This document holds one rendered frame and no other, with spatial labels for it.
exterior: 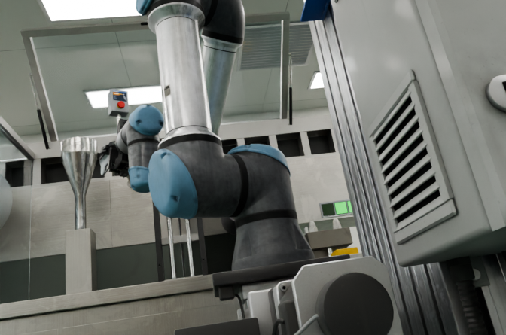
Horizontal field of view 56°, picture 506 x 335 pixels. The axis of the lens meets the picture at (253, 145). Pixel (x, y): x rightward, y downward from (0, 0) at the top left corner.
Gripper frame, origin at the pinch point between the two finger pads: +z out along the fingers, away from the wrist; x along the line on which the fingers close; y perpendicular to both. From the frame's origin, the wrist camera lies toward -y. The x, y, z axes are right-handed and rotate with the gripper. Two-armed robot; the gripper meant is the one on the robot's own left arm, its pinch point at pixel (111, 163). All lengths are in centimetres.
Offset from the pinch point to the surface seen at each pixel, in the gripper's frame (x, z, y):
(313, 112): 245, 214, -187
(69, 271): 0, 51, 21
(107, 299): 5.2, 11.3, 36.2
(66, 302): -4.9, 15.7, 36.6
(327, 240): 80, 5, 14
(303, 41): 161, 112, -179
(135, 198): 26, 67, -14
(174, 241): 27.2, 19.5, 15.5
